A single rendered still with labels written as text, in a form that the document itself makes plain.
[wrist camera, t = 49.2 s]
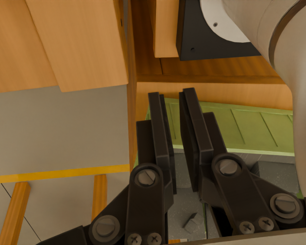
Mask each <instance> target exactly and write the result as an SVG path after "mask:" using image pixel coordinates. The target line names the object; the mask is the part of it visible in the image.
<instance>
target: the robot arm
mask: <svg viewBox="0 0 306 245"><path fill-rule="evenodd" d="M200 8H201V11H202V15H203V17H204V19H205V21H206V22H207V24H208V26H209V27H210V28H211V29H212V31H213V32H214V33H216V34H217V35H218V36H220V37H222V38H224V39H226V40H229V41H233V42H242V43H243V42H251V43H252V44H253V45H254V46H255V48H256V49H257V50H258V51H259V52H260V53H261V55H262V56H263V57H264V58H265V59H266V61H267V62H268V63H269V64H270V65H271V67H272V68H273V69H274V70H275V71H276V73H277V74H278V75H279V76H280V77H281V79H282V80H283V81H284V82H285V83H286V85H287V86H288V87H289V89H290V90H291V93H292V106H293V143H294V155H295V165H296V171H297V176H298V181H299V185H300V188H301V191H302V195H303V197H304V199H299V198H297V197H296V196H294V195H293V194H291V193H289V192H288V191H286V190H284V189H282V188H280V187H278V186H276V185H274V184H272V183H270V182H268V181H266V180H264V179H262V178H260V177H259V176H257V175H255V174H253V173H251V172H249V170H248V168H247V166H246V164H245V162H244V161H243V159H242V158H240V157H239V156H238V155H235V154H233V153H228V152H227V149H226V146H225V143H224V141H223V138H222V135H221V132H220V129H219V126H218V123H217V120H216V117H215V115H214V113H213V112H206V113H202V110H201V107H200V104H199V101H198V97H197V94H196V91H195V88H194V87H191V88H184V89H183V92H179V110H180V132H181V139H182V143H183V148H184V153H185V157H186V162H187V168H188V172H189V177H190V182H191V186H192V190H193V192H197V194H198V198H201V199H202V200H203V201H204V202H206V203H208V206H209V210H210V212H211V215H212V218H213V221H214V224H215V226H216V229H217V232H218V235H219V238H212V239H204V240H196V241H189V242H181V243H174V244H169V239H168V210H169V208H170V207H171V206H172V205H173V204H174V199H173V195H174V194H177V190H176V175H175V160H174V151H173V145H172V140H171V134H170V127H169V121H168V116H167V111H166V105H165V100H164V95H163V94H160V95H159V92H152V93H148V98H149V106H150V115H151V120H144V121H137V122H136V136H137V151H138V165H137V166H136V167H135V168H133V170H132V171H131V174H130V179H129V184H128V185H127V186H126V187H125V188H124V189H123V190H122V191H121V192H120V193H119V194H118V195H117V196H116V197H115V198H114V199H113V200H112V201H111V202H110V203H109V204H108V205H107V206H106V207H105V208H104V209H103V210H102V211H101V212H100V213H99V214H98V215H97V216H96V217H95V218H94V220H93V221H92V222H91V224H89V225H87V226H85V227H83V225H81V226H79V227H76V228H73V229H71V230H69V231H66V232H64V233H61V234H59V235H56V236H54V237H51V238H49V239H46V240H44V241H41V242H39V243H37V244H36V245H306V0H200Z"/></svg>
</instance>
